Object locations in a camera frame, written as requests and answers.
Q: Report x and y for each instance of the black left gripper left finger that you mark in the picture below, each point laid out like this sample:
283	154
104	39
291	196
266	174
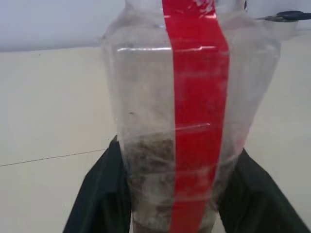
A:
102	194

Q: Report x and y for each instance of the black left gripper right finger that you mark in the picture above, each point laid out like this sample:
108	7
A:
262	199

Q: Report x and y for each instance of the clear bottle with red tape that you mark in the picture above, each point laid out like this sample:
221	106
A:
194	97

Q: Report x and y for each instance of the translucent white container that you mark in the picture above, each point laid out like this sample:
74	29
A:
289	25

